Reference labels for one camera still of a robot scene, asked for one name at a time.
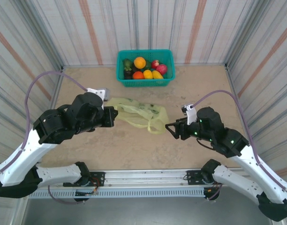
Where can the yellow plastic bag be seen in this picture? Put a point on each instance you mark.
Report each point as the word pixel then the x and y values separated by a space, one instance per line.
pixel 143 110

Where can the teal plastic basket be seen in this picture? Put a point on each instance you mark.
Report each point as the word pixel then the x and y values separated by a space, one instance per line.
pixel 145 83

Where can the yellow fake lemon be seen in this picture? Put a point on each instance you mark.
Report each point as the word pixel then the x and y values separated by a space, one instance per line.
pixel 147 74

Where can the yellow fake mango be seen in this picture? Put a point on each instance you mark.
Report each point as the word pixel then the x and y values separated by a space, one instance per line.
pixel 157 75

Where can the red fake apple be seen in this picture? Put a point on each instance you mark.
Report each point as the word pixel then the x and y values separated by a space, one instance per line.
pixel 161 69

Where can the yellow-orange fake orange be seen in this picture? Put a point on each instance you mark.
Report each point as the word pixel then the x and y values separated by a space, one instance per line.
pixel 139 62

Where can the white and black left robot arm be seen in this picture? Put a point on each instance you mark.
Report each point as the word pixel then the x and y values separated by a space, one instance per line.
pixel 19 154

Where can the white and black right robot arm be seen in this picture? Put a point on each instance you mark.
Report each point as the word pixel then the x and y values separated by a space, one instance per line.
pixel 256 168

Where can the green fake avocado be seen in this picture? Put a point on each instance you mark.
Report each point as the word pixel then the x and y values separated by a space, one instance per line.
pixel 127 62

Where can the grey metal sheet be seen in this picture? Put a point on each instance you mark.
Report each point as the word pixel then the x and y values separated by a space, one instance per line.
pixel 145 213

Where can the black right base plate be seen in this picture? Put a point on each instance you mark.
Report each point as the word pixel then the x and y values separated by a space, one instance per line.
pixel 192 177

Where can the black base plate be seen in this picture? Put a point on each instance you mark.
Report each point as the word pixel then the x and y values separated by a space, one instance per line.
pixel 192 177
pixel 99 178

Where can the aluminium mounting rail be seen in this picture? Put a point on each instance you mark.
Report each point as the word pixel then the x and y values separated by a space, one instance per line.
pixel 145 178

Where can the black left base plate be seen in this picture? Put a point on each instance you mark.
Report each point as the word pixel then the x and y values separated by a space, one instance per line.
pixel 99 178

